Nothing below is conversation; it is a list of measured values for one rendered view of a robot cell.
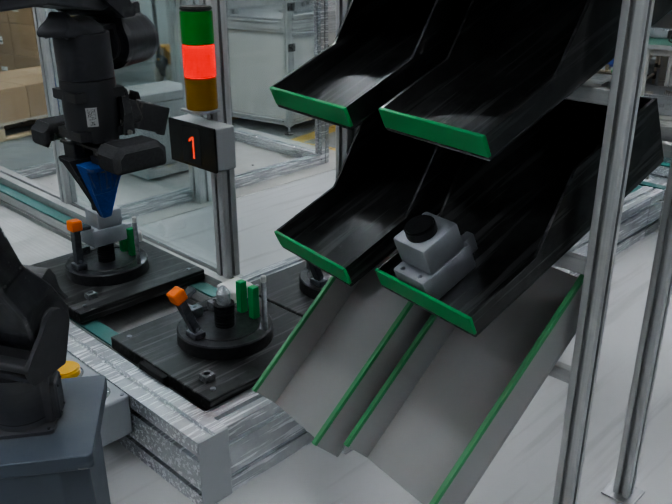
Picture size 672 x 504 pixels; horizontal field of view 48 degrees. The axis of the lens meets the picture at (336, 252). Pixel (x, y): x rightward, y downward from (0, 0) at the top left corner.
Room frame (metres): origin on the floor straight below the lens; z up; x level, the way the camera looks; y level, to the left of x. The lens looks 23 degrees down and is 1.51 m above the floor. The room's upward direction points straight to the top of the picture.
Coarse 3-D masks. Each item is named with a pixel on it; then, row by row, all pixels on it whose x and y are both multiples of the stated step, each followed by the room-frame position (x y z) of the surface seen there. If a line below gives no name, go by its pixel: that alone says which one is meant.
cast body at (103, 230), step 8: (88, 208) 1.22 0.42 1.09; (88, 216) 1.21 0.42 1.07; (96, 216) 1.19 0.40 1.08; (112, 216) 1.21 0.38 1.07; (120, 216) 1.22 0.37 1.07; (88, 224) 1.21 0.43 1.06; (96, 224) 1.19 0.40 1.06; (104, 224) 1.20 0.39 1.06; (112, 224) 1.21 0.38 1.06; (120, 224) 1.22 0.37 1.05; (128, 224) 1.25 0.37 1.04; (88, 232) 1.19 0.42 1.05; (96, 232) 1.19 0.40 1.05; (104, 232) 1.20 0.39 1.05; (112, 232) 1.21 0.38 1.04; (120, 232) 1.22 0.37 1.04; (88, 240) 1.19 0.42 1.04; (96, 240) 1.18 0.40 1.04; (104, 240) 1.19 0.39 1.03; (112, 240) 1.21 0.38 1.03; (120, 240) 1.22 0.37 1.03
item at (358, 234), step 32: (384, 128) 0.87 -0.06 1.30; (352, 160) 0.85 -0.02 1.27; (384, 160) 0.88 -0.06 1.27; (416, 160) 0.86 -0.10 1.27; (448, 160) 0.76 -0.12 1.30; (352, 192) 0.85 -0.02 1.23; (384, 192) 0.82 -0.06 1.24; (416, 192) 0.74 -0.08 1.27; (288, 224) 0.79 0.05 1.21; (320, 224) 0.81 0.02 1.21; (352, 224) 0.78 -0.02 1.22; (384, 224) 0.76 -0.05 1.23; (320, 256) 0.72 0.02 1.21; (352, 256) 0.73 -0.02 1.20; (384, 256) 0.71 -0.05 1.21
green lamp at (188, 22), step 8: (184, 16) 1.18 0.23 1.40; (192, 16) 1.17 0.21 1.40; (200, 16) 1.18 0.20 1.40; (208, 16) 1.18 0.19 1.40; (184, 24) 1.18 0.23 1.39; (192, 24) 1.17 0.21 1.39; (200, 24) 1.18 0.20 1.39; (208, 24) 1.18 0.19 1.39; (184, 32) 1.18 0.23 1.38; (192, 32) 1.17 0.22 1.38; (200, 32) 1.18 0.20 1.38; (208, 32) 1.18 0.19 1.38; (184, 40) 1.18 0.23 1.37; (192, 40) 1.17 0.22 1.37; (200, 40) 1.18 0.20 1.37; (208, 40) 1.18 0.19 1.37
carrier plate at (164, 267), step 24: (48, 264) 1.24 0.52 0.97; (168, 264) 1.24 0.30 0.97; (192, 264) 1.24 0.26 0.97; (72, 288) 1.14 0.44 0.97; (96, 288) 1.14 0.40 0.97; (120, 288) 1.14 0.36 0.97; (144, 288) 1.14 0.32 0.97; (168, 288) 1.17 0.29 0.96; (72, 312) 1.07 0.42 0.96; (96, 312) 1.07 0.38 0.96
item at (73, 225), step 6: (66, 222) 1.18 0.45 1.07; (72, 222) 1.17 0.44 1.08; (78, 222) 1.18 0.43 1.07; (72, 228) 1.17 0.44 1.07; (78, 228) 1.18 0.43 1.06; (84, 228) 1.19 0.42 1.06; (90, 228) 1.19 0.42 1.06; (72, 234) 1.18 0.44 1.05; (78, 234) 1.18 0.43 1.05; (72, 240) 1.18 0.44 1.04; (78, 240) 1.18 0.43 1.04; (72, 246) 1.18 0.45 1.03; (78, 246) 1.18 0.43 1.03; (78, 252) 1.17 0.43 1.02; (78, 258) 1.17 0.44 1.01
